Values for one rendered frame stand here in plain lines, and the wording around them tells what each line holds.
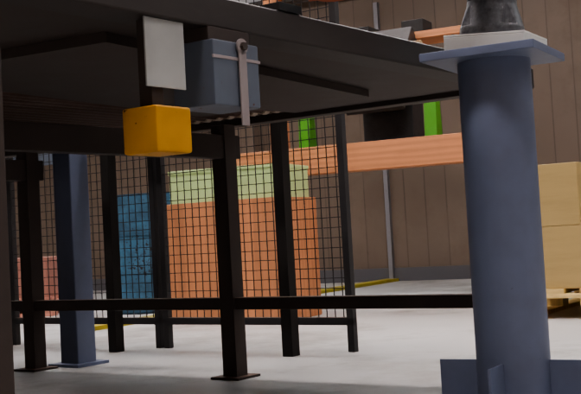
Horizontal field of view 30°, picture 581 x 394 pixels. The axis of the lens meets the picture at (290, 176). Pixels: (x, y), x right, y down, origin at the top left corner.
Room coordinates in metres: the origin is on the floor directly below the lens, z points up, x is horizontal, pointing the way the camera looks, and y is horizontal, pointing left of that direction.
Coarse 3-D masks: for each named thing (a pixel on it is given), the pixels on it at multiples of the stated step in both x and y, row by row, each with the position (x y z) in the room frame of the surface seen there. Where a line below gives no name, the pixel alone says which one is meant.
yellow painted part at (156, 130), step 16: (144, 64) 1.85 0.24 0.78; (144, 80) 1.86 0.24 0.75; (144, 96) 1.86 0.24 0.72; (160, 96) 1.86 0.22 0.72; (128, 112) 1.84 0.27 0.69; (144, 112) 1.82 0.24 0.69; (160, 112) 1.81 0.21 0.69; (176, 112) 1.84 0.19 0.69; (128, 128) 1.84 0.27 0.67; (144, 128) 1.82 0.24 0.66; (160, 128) 1.81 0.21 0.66; (176, 128) 1.84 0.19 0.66; (128, 144) 1.84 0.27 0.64; (144, 144) 1.82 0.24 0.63; (160, 144) 1.81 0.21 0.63; (176, 144) 1.84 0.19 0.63
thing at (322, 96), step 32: (32, 64) 2.22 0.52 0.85; (64, 64) 2.24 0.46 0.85; (96, 64) 2.26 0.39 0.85; (128, 64) 2.29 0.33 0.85; (64, 96) 2.72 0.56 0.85; (96, 96) 2.75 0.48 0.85; (128, 96) 2.78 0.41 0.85; (288, 96) 2.96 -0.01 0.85; (320, 96) 3.00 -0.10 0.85; (352, 96) 3.04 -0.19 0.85
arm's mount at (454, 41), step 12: (444, 36) 2.50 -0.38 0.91; (456, 36) 2.48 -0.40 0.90; (468, 36) 2.47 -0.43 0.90; (480, 36) 2.46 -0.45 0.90; (492, 36) 2.44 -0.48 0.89; (504, 36) 2.43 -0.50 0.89; (516, 36) 2.42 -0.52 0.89; (528, 36) 2.44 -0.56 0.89; (540, 36) 2.53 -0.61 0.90; (444, 48) 2.50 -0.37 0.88; (456, 48) 2.48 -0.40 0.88
